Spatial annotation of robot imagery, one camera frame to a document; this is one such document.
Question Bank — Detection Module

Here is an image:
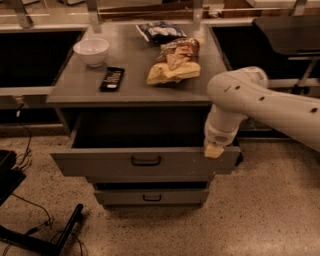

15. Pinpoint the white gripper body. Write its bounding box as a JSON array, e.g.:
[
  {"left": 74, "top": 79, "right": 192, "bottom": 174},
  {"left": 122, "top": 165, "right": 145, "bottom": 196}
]
[{"left": 204, "top": 121, "right": 238, "bottom": 147}]

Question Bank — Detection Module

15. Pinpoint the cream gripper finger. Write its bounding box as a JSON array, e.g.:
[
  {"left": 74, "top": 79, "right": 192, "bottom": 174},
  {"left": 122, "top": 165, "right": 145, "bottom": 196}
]
[{"left": 204, "top": 143, "right": 224, "bottom": 158}]

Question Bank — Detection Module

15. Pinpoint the grey top drawer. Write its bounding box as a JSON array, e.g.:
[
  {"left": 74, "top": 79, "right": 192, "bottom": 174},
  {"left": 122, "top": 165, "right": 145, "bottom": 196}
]
[{"left": 52, "top": 107, "right": 241, "bottom": 183}]

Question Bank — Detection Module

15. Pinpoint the grey drawer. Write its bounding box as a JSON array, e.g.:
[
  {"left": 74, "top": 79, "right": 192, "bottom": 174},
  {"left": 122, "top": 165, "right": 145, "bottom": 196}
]
[
  {"left": 94, "top": 189, "right": 209, "bottom": 205},
  {"left": 52, "top": 107, "right": 241, "bottom": 183}
]

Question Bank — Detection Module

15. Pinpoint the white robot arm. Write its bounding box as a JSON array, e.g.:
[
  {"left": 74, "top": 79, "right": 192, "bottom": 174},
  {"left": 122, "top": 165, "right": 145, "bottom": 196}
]
[{"left": 204, "top": 66, "right": 320, "bottom": 158}]

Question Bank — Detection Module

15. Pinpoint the grey drawer cabinet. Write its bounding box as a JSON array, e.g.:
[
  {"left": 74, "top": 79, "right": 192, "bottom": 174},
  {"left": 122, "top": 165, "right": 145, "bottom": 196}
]
[{"left": 45, "top": 21, "right": 242, "bottom": 210}]

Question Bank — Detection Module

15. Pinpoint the grey bottom drawer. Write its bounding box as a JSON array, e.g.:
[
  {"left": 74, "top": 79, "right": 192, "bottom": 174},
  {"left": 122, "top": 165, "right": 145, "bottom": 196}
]
[{"left": 94, "top": 189, "right": 209, "bottom": 205}]

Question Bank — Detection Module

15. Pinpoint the yellow brown chip bag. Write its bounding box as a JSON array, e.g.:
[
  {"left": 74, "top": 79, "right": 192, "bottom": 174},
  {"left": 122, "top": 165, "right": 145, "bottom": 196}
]
[{"left": 146, "top": 38, "right": 201, "bottom": 85}]

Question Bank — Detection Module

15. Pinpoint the black chair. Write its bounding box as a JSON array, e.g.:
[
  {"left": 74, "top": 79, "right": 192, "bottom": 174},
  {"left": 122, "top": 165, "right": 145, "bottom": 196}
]
[{"left": 253, "top": 15, "right": 320, "bottom": 94}]

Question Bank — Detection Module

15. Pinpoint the dark blue snack bag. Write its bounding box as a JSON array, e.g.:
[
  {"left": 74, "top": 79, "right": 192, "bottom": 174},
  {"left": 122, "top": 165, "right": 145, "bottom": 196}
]
[{"left": 136, "top": 21, "right": 187, "bottom": 44}]

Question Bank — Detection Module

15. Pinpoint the white bowl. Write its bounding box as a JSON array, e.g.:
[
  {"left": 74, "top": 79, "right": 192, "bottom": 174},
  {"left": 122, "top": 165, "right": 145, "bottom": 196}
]
[{"left": 73, "top": 38, "right": 110, "bottom": 67}]

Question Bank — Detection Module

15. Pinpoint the black stand base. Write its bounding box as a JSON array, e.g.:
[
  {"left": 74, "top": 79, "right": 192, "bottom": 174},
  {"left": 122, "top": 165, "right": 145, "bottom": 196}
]
[{"left": 0, "top": 150, "right": 84, "bottom": 256}]

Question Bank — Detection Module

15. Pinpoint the black hanging cable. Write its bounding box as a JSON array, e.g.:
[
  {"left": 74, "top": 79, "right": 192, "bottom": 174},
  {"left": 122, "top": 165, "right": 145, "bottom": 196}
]
[{"left": 14, "top": 103, "right": 34, "bottom": 170}]

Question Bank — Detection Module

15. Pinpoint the black floor cable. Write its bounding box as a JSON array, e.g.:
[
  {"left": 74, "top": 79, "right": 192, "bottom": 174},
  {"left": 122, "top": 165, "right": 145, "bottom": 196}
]
[{"left": 2, "top": 192, "right": 84, "bottom": 256}]

